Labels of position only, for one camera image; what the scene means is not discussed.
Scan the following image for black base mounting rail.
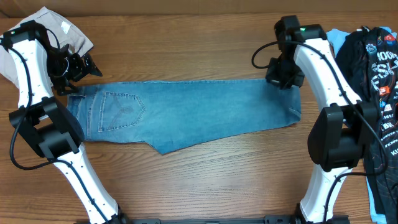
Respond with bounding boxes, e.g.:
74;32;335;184
103;215;311;224

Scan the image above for black printed jersey shirt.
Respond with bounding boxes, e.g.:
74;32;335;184
335;26;398;224

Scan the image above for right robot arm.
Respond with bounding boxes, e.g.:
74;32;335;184
266;16;378;223

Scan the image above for light blue denim jeans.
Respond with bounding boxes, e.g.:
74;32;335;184
67;79;301;154

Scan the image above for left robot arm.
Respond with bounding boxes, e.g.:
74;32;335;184
1;21;130;223

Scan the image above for light blue t-shirt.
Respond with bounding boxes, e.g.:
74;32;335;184
326;27;393;224

